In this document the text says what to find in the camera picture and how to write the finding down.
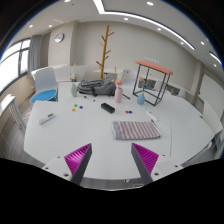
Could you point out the white chair blue cushion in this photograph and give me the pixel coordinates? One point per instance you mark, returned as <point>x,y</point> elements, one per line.
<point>45,85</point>

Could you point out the pink vase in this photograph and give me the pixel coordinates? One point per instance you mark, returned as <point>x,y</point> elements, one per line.
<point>118,91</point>

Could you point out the grey backpack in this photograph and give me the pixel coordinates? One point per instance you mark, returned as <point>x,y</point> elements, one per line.
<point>97,87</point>

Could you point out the black rectangular box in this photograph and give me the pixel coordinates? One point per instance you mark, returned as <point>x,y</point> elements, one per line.
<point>108,108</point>

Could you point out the round wall clock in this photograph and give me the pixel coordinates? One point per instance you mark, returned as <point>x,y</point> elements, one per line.
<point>59,38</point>

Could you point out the black frame orange top stand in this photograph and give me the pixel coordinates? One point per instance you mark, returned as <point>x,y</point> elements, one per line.
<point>152,79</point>

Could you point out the wooden coat rack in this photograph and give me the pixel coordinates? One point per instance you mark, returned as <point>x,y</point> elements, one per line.
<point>105,51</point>

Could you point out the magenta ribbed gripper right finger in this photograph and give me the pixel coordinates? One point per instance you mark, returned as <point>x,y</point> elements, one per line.
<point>145,161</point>

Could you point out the green vase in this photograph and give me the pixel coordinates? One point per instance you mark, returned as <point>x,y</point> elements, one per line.
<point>74,90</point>

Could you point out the blue vase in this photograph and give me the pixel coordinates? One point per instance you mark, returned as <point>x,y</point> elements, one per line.
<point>141,99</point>

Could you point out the white marker red cap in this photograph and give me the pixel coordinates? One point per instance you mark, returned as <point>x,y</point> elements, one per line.
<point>152,116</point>

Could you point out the striped pink blue towel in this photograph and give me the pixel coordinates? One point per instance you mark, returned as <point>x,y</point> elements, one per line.
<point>133,130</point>

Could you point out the grey curtain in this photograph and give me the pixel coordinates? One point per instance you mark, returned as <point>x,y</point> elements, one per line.
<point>34,54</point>

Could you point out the white remote control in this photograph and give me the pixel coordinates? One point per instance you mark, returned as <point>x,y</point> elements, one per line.
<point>46,118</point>

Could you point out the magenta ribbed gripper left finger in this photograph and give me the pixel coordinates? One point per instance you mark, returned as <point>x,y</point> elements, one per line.
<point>77,162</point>

